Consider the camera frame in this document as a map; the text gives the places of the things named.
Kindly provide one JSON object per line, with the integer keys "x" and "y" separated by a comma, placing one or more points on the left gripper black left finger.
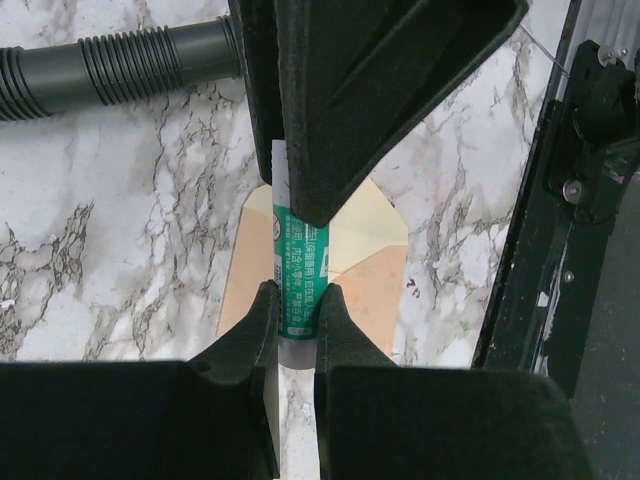
{"x": 214, "y": 416}

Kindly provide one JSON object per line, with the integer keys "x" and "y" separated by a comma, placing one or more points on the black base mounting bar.
{"x": 565, "y": 302}

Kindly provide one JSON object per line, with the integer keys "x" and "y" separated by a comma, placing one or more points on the green white glue stick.
{"x": 301, "y": 258}

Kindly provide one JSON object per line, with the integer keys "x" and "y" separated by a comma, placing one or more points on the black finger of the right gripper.
{"x": 357, "y": 76}
{"x": 255, "y": 30}

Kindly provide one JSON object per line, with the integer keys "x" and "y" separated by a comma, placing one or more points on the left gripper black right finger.
{"x": 377, "y": 420}

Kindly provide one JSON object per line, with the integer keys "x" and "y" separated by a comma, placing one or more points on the tan paper envelope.
{"x": 367, "y": 257}

